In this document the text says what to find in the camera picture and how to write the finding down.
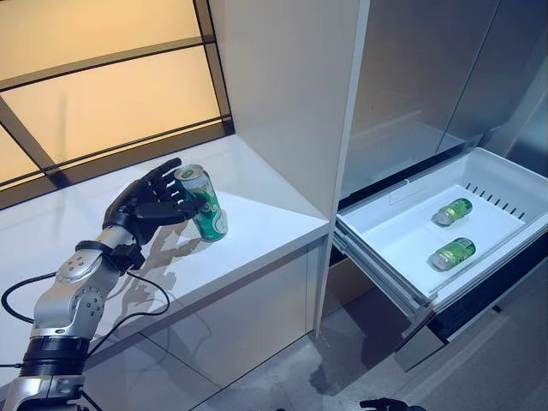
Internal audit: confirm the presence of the tall green beer can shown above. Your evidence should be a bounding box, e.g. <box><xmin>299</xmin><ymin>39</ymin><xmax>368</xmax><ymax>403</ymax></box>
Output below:
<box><xmin>173</xmin><ymin>164</ymin><xmax>229</xmax><ymax>244</ymax></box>

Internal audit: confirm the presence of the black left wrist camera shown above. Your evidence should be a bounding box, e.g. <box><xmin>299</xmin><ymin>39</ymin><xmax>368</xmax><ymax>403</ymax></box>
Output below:
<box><xmin>111</xmin><ymin>239</ymin><xmax>145</xmax><ymax>271</ymax></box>

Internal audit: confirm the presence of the white counter cabinet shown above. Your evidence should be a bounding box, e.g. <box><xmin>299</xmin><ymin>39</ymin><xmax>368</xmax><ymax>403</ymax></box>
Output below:
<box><xmin>0</xmin><ymin>134</ymin><xmax>331</xmax><ymax>411</ymax></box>

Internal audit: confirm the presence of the tall white side panel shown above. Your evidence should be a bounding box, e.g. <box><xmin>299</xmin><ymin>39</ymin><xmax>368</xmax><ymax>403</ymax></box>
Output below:
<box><xmin>207</xmin><ymin>0</ymin><xmax>372</xmax><ymax>339</ymax></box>

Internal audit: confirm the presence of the black framed lit window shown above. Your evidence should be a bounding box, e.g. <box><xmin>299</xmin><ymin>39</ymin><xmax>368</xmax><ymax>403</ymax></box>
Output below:
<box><xmin>0</xmin><ymin>0</ymin><xmax>235</xmax><ymax>211</ymax></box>

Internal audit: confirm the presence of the small light green can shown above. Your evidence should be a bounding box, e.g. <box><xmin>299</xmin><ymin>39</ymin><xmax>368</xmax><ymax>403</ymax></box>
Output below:
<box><xmin>427</xmin><ymin>237</ymin><xmax>477</xmax><ymax>272</ymax></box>
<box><xmin>431</xmin><ymin>197</ymin><xmax>474</xmax><ymax>228</ymax></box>

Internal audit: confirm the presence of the silver fridge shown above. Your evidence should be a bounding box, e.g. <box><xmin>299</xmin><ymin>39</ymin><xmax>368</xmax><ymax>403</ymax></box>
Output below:
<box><xmin>337</xmin><ymin>0</ymin><xmax>548</xmax><ymax>373</ymax></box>

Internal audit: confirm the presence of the white fridge drawer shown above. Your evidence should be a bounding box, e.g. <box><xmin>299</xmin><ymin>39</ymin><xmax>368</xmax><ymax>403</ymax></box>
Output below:
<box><xmin>333</xmin><ymin>147</ymin><xmax>548</xmax><ymax>373</ymax></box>

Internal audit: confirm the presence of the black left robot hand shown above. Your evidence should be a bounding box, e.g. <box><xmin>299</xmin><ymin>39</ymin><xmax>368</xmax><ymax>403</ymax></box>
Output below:
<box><xmin>102</xmin><ymin>158</ymin><xmax>206</xmax><ymax>248</ymax></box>

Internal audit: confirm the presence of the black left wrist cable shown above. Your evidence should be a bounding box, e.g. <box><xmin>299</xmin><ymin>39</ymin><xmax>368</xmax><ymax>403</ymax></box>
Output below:
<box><xmin>0</xmin><ymin>270</ymin><xmax>171</xmax><ymax>369</ymax></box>

